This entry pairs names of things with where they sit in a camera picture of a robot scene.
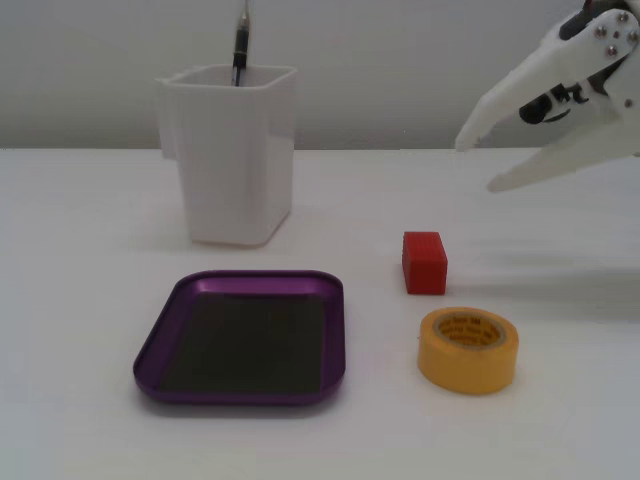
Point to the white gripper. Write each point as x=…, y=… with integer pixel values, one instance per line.
x=602, y=46

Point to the red cube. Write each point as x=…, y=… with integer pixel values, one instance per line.
x=425, y=265

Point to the yellow tape roll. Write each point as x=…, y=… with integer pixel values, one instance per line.
x=467, y=357

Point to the black pen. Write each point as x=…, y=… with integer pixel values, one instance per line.
x=242, y=42

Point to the white pen holder cup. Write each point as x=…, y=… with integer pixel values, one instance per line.
x=230, y=160

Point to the purple metal tray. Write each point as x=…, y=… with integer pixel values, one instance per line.
x=245, y=340

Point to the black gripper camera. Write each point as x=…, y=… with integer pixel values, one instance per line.
x=537, y=110

